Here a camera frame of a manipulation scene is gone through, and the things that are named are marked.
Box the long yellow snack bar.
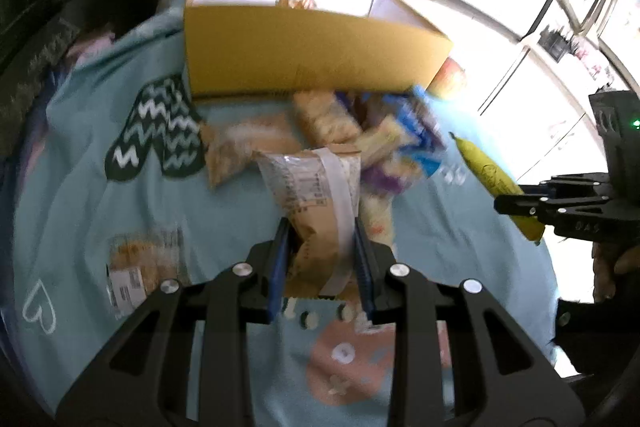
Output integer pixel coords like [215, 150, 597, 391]
[450, 132, 544, 244]

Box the clear cookie bag white label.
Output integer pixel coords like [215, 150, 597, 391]
[106, 227, 190, 319]

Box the blue cookie packet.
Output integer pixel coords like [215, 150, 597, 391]
[337, 88, 446, 180]

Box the brown bread packet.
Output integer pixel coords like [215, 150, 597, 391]
[257, 144, 361, 301]

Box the person right hand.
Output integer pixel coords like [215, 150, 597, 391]
[591, 243, 639, 303]

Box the beige cabinet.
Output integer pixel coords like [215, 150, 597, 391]
[472, 28, 606, 183]

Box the red apple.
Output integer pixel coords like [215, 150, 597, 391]
[427, 57, 465, 100]

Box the teal printed tablecloth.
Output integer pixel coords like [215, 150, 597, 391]
[4, 2, 558, 426]

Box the clear bread packet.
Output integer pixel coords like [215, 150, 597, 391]
[200, 112, 302, 188]

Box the orange biscuit packet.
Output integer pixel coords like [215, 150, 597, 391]
[293, 91, 362, 146]

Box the yellow cardboard box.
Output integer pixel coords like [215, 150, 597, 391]
[183, 0, 452, 98]

